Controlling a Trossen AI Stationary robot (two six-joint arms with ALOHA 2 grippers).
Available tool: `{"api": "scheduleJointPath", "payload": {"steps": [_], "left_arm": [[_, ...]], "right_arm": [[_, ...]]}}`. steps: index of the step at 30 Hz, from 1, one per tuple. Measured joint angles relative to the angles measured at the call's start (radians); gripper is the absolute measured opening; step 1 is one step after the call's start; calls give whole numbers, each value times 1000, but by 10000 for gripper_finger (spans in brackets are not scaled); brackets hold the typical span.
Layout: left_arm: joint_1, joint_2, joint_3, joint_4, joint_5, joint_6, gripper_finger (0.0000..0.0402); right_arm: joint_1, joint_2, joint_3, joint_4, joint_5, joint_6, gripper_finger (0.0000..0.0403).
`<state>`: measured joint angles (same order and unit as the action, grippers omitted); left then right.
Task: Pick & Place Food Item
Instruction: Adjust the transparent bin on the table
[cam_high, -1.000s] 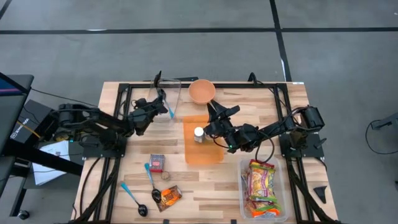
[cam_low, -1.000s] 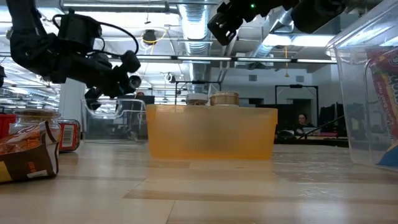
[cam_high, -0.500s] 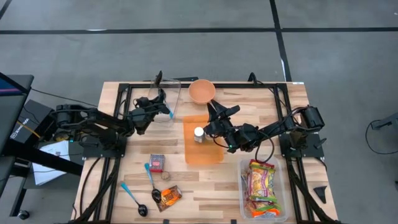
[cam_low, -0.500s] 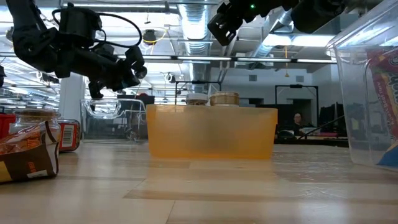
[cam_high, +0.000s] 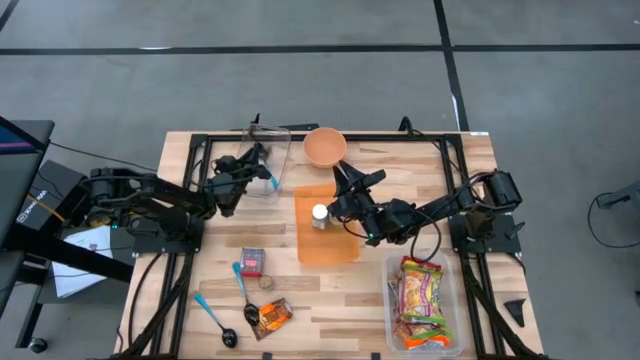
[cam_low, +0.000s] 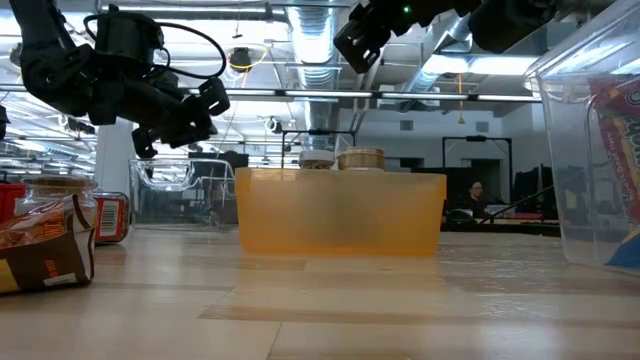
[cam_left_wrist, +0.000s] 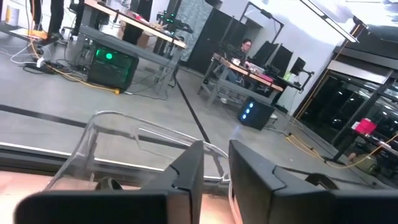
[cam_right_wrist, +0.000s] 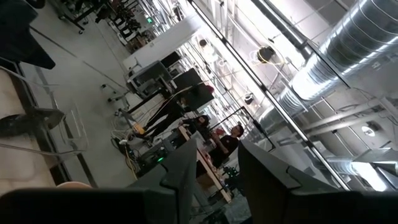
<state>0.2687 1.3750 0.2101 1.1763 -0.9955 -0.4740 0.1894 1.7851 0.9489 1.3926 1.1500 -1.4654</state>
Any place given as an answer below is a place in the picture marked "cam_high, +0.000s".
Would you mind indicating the orange plastic tray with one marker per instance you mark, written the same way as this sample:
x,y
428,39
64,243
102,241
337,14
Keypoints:
x,y
320,247

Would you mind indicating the seasoning jar white lid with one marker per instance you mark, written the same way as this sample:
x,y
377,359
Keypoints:
x,y
320,212

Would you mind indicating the peach orange bowl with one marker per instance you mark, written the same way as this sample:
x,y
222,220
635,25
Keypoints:
x,y
324,147

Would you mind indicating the white paper sheet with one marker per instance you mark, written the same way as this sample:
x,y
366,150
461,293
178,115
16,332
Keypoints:
x,y
82,270

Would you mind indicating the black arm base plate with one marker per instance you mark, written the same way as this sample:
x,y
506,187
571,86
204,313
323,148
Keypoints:
x,y
495,245
170,244

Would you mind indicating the green pink snack packet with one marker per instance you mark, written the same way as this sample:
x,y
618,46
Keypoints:
x,y
425,331

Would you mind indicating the black aluminium table frame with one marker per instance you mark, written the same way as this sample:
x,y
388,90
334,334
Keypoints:
x,y
360,137

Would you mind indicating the orange brown snack packet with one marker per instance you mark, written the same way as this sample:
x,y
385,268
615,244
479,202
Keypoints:
x,y
272,317

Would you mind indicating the small brown cookie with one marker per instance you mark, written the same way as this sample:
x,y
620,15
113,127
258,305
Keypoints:
x,y
266,283

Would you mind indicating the black desk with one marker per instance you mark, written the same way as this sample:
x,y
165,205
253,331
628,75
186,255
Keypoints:
x,y
20,190

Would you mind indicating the black control box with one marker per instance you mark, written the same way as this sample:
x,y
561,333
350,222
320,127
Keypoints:
x,y
35,212

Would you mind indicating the green yellow noodle packet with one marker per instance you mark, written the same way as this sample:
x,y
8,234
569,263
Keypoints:
x,y
419,295

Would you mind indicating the black caster wheel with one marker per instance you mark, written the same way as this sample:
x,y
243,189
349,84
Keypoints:
x,y
37,344

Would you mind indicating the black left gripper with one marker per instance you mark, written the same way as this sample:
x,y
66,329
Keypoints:
x,y
225,190

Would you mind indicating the spice jar red lid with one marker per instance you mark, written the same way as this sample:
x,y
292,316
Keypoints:
x,y
251,262

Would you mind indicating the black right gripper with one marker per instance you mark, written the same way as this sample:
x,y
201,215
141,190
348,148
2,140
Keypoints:
x,y
357,207

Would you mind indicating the clear rectangular plastic container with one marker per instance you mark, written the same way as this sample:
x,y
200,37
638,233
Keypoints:
x,y
387,310

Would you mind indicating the grey floor stand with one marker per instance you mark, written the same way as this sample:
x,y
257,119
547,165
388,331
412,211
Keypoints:
x,y
622,197

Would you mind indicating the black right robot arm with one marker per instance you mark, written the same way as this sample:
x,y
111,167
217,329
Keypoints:
x,y
450,202

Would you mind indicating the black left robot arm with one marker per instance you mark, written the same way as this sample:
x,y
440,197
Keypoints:
x,y
150,192

